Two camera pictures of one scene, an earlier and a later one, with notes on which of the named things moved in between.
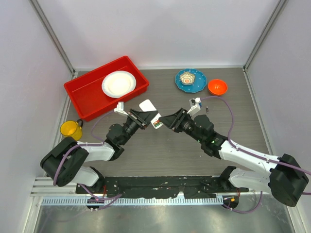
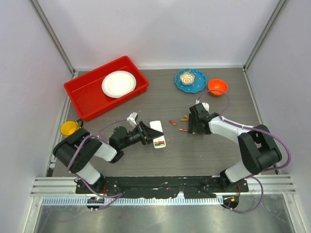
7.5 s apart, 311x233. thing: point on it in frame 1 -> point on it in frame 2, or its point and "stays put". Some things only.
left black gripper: x=142 y=119 -> x=146 y=134
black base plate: x=188 y=186 stays put
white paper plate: x=118 y=84 stays put
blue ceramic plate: x=199 y=84 stays put
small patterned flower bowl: x=187 y=78 stays put
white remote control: x=146 y=106 -> x=159 y=142
